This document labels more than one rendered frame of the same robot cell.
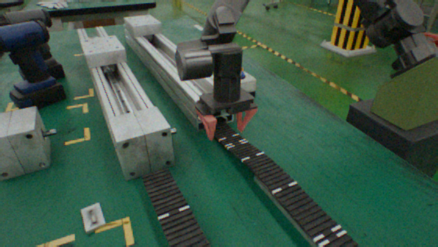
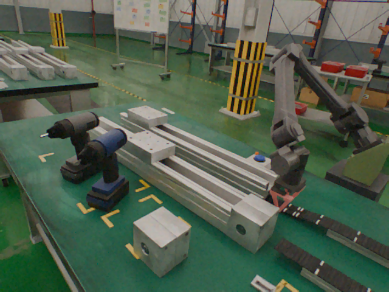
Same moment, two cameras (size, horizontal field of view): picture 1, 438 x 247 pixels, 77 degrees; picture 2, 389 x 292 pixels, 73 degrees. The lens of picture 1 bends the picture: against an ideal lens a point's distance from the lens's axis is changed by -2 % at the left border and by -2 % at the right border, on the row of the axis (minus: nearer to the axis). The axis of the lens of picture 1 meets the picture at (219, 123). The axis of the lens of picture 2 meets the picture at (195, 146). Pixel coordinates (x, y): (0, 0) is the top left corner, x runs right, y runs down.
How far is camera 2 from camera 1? 0.55 m
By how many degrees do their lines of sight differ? 21
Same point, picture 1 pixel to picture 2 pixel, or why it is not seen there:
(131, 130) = (259, 215)
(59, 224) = not seen: outside the picture
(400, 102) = (364, 168)
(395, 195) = not seen: outside the picture
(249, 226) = (351, 265)
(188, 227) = (336, 274)
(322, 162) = (349, 215)
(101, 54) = (161, 151)
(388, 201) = not seen: outside the picture
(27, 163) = (178, 257)
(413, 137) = (376, 190)
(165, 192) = (300, 255)
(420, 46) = (370, 134)
